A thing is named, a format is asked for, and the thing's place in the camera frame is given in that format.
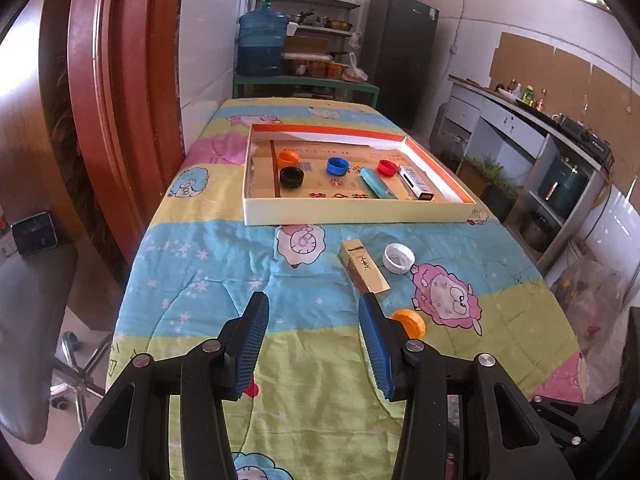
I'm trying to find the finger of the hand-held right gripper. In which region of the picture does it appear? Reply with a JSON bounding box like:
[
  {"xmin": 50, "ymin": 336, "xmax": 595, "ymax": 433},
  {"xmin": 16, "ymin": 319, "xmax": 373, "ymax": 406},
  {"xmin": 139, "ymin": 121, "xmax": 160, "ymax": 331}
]
[{"xmin": 530, "ymin": 395, "xmax": 601, "ymax": 456}]

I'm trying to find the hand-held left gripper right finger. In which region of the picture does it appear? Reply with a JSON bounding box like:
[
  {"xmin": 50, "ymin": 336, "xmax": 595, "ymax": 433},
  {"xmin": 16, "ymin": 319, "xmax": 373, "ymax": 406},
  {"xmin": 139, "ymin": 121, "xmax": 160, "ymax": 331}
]
[{"xmin": 358, "ymin": 291, "xmax": 576, "ymax": 480}]

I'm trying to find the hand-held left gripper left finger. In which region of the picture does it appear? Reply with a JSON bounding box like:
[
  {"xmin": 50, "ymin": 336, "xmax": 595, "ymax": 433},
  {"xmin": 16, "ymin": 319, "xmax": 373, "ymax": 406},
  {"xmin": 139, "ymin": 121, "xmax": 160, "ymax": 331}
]
[{"xmin": 55, "ymin": 291, "xmax": 271, "ymax": 480}]

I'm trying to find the gold cigarette box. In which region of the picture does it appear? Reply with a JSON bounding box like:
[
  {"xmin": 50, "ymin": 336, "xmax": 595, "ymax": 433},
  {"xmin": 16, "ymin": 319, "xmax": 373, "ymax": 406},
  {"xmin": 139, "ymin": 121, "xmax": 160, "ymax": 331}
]
[{"xmin": 339, "ymin": 239, "xmax": 391, "ymax": 295}]

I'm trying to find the white bottle cap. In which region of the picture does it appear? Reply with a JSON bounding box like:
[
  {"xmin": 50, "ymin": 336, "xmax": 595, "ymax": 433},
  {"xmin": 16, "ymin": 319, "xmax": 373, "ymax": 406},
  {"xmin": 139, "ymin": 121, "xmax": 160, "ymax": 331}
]
[{"xmin": 382, "ymin": 243, "xmax": 417, "ymax": 275}]

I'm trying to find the orange-rimmed cardboard tray box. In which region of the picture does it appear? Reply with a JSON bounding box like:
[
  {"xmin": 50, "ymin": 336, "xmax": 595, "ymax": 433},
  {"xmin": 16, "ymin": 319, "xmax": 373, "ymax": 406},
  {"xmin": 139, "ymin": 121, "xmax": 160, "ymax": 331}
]
[{"xmin": 242, "ymin": 122, "xmax": 478, "ymax": 226}]

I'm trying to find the teal small box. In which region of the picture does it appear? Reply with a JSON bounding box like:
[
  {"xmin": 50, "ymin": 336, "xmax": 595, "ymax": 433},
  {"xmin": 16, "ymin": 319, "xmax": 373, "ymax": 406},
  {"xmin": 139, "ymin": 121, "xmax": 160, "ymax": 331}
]
[{"xmin": 360, "ymin": 167, "xmax": 398, "ymax": 200}]

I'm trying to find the white cigarette box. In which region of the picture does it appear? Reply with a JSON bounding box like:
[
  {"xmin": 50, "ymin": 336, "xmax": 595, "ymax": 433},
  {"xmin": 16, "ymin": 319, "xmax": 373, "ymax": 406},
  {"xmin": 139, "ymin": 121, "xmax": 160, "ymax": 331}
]
[{"xmin": 398, "ymin": 164, "xmax": 435, "ymax": 202}]

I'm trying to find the pile of plastic bags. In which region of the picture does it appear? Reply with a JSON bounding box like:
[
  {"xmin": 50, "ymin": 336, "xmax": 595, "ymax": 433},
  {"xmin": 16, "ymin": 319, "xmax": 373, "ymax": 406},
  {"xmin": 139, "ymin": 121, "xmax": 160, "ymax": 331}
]
[{"xmin": 550, "ymin": 255, "xmax": 640, "ymax": 406}]

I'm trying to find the metal cooking pot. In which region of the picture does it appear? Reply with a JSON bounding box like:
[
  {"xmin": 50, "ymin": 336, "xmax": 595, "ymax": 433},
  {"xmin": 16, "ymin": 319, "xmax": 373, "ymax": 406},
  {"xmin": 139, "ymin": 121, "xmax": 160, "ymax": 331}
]
[{"xmin": 520, "ymin": 212, "xmax": 553, "ymax": 253}]

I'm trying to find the teal kitchen appliance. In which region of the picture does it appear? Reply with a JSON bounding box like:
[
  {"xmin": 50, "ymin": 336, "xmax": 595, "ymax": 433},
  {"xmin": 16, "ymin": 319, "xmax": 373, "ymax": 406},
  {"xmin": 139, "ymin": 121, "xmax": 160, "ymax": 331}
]
[{"xmin": 542, "ymin": 155, "xmax": 591, "ymax": 221}]

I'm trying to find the dark green planter with plant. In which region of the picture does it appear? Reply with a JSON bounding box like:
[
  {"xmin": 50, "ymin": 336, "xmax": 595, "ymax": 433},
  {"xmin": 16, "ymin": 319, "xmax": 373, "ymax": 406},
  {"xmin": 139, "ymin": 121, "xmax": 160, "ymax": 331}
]
[{"xmin": 487, "ymin": 180, "xmax": 523, "ymax": 216}]

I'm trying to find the brown planter with plant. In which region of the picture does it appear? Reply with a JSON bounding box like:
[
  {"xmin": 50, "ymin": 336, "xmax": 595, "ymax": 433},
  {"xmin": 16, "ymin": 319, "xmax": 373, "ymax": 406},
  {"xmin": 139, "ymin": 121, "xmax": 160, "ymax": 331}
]
[{"xmin": 462, "ymin": 157, "xmax": 501, "ymax": 196}]

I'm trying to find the grey office chair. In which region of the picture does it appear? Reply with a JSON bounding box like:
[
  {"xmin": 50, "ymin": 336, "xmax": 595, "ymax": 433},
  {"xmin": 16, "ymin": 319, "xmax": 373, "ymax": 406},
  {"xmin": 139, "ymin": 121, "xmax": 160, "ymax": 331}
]
[{"xmin": 0, "ymin": 245, "xmax": 118, "ymax": 446}]

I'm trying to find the black gas stove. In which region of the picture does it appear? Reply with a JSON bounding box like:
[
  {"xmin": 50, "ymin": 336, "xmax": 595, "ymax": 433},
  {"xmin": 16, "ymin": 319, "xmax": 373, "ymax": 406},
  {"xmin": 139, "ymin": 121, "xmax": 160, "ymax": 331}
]
[{"xmin": 555, "ymin": 115, "xmax": 616, "ymax": 161}]

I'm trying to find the black box device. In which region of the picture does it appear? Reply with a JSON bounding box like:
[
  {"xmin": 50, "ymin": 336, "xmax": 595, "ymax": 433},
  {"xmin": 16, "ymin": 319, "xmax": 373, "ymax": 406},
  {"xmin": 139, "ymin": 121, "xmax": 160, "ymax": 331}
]
[{"xmin": 11, "ymin": 212, "xmax": 60, "ymax": 257}]

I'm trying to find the white kitchen counter cabinet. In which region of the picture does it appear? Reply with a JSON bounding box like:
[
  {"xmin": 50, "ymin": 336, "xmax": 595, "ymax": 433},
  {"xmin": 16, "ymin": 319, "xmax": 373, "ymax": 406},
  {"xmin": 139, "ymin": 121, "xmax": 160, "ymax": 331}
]
[{"xmin": 430, "ymin": 75, "xmax": 616, "ymax": 276}]

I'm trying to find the green metal table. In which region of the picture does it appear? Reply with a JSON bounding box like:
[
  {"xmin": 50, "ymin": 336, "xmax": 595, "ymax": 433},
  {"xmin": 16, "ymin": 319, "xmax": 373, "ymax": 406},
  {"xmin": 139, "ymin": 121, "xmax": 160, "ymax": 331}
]
[{"xmin": 232, "ymin": 74, "xmax": 381, "ymax": 111}]

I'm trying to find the brown wooden door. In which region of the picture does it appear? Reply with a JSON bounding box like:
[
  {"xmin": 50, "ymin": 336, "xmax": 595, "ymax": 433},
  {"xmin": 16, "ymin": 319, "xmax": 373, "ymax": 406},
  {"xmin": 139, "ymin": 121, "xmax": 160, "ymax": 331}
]
[{"xmin": 37, "ymin": 0, "xmax": 188, "ymax": 281}]

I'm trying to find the plastic bag with food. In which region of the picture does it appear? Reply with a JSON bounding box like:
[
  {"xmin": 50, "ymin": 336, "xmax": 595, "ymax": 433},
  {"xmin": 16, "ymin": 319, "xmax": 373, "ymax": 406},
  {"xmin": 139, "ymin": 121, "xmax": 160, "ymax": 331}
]
[{"xmin": 342, "ymin": 52, "xmax": 370, "ymax": 83}]

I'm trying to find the dark grey refrigerator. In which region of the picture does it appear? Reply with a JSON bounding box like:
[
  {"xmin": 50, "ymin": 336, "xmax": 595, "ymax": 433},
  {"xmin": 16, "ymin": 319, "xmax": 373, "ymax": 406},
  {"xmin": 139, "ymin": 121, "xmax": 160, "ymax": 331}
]
[{"xmin": 361, "ymin": 0, "xmax": 441, "ymax": 130}]

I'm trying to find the brown cardboard box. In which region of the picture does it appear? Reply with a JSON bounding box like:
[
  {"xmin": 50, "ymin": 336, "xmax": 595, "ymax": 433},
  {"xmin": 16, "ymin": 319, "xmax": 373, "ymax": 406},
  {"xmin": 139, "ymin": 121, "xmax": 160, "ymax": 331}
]
[{"xmin": 285, "ymin": 36, "xmax": 331, "ymax": 54}]

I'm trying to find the blue water jug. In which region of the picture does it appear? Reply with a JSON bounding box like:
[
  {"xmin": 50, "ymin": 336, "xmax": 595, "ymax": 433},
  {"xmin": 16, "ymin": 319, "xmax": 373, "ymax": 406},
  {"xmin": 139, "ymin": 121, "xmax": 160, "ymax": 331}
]
[{"xmin": 236, "ymin": 0, "xmax": 291, "ymax": 77}]

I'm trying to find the white shelf rack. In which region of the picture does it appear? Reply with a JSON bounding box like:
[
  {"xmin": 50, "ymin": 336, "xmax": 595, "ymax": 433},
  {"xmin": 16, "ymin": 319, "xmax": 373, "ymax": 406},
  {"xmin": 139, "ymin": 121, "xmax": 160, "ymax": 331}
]
[{"xmin": 255, "ymin": 0, "xmax": 368, "ymax": 78}]

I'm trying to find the cardboard sheet on wall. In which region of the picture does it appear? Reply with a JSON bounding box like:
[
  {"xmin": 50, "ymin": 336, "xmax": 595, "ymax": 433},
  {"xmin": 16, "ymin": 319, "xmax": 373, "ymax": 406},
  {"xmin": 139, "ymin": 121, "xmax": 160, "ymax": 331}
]
[{"xmin": 492, "ymin": 32, "xmax": 640, "ymax": 121}]

